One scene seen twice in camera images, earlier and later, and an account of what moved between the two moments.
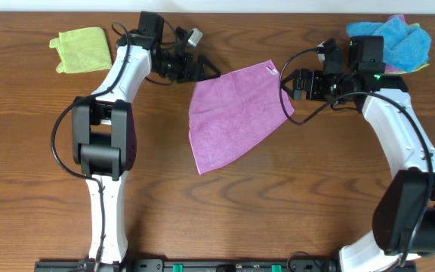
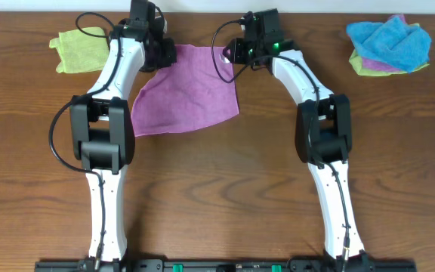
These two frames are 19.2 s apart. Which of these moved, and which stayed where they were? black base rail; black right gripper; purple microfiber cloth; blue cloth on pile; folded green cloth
Moved: black right gripper; purple microfiber cloth
Stayed: blue cloth on pile; folded green cloth; black base rail
